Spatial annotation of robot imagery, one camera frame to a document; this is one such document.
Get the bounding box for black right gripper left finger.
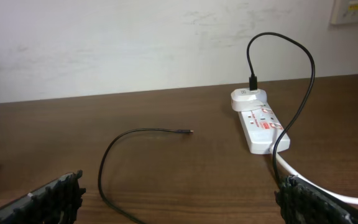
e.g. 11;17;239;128
0;170;86;224

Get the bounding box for white power strip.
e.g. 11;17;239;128
239;103;284;154

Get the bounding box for white power strip cord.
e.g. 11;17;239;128
270;146;358;206

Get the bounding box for white wall socket plate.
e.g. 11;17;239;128
330;0;358;25

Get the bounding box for white charger adapter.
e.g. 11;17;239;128
231;88;267;112

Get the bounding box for black charging cable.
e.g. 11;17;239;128
98;32;316;224

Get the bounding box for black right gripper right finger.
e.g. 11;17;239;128
275;175;358;224

